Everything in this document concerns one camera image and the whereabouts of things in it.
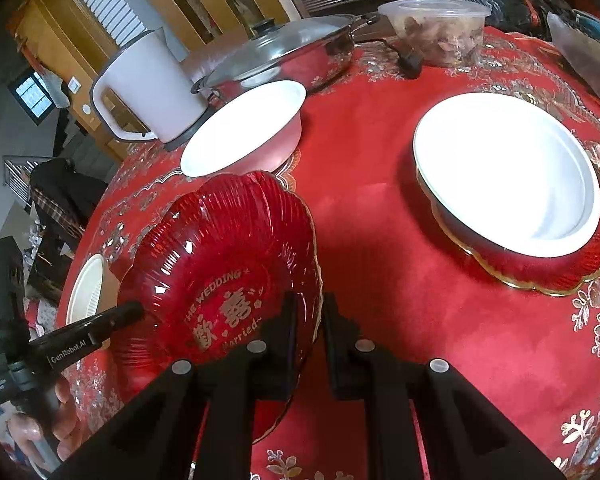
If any pink bowl white inside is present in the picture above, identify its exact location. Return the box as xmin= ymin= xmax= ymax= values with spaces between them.
xmin=180 ymin=80 xmax=307 ymax=178

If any red floral tablecloth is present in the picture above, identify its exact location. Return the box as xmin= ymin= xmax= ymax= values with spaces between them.
xmin=22 ymin=25 xmax=600 ymax=480

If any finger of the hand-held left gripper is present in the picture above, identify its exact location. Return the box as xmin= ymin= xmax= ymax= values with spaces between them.
xmin=97 ymin=301 xmax=146 ymax=337

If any white electric kettle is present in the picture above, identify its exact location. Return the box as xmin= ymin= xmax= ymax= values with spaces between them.
xmin=90 ymin=27 xmax=206 ymax=145

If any red glass plate gold lettering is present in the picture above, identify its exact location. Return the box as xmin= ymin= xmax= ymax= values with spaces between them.
xmin=109 ymin=170 xmax=325 ymax=445

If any small white plate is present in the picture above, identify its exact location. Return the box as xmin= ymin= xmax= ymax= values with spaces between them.
xmin=65 ymin=254 xmax=112 ymax=328

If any wooden cabinet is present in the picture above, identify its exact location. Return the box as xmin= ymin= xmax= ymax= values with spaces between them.
xmin=10 ymin=0 xmax=191 ymax=161

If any stainless steel pot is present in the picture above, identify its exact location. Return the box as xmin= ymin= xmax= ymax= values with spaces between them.
xmin=191 ymin=14 xmax=381 ymax=106

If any metal stair railing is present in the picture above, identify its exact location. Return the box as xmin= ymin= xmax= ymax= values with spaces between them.
xmin=2 ymin=155 xmax=46 ymax=201

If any clear plastic food container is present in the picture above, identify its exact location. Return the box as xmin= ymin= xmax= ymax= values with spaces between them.
xmin=377 ymin=0 xmax=492 ymax=68

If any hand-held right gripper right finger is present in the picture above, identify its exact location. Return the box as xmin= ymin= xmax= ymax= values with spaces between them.
xmin=321 ymin=294 xmax=568 ymax=480

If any grey kettle base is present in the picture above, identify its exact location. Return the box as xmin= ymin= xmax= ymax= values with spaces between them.
xmin=162 ymin=115 xmax=216 ymax=152

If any person's left hand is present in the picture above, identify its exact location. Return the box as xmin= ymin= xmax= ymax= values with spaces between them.
xmin=7 ymin=376 xmax=88 ymax=467

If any white hanging cloth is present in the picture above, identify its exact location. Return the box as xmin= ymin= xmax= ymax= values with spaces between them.
xmin=40 ymin=67 xmax=71 ymax=108

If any red glass plate white sticker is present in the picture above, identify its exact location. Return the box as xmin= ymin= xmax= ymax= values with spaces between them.
xmin=416 ymin=170 xmax=600 ymax=297

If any plaid scarf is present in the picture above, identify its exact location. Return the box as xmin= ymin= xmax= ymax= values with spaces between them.
xmin=32 ymin=187 xmax=81 ymax=228

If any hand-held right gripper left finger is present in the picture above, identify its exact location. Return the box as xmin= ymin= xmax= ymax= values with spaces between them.
xmin=47 ymin=291 xmax=303 ymax=480

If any window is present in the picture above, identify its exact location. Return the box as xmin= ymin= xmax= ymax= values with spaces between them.
xmin=7 ymin=71 xmax=56 ymax=126

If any dark coat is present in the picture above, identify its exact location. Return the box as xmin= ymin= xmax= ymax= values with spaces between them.
xmin=30 ymin=157 xmax=108 ymax=241

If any glass pot lid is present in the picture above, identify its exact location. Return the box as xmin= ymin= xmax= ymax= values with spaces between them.
xmin=205 ymin=17 xmax=353 ymax=88

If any clear plastic bag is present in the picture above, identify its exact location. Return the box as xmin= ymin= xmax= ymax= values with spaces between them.
xmin=547 ymin=10 xmax=600 ymax=92

